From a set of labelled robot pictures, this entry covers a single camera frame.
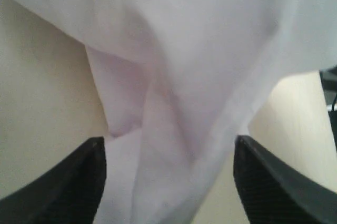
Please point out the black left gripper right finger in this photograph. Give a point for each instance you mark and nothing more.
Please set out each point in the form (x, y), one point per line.
(273, 192)

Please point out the white t-shirt red lettering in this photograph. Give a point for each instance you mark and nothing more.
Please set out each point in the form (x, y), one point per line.
(168, 84)

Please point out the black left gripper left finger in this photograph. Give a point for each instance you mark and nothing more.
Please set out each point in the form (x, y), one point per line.
(70, 192)

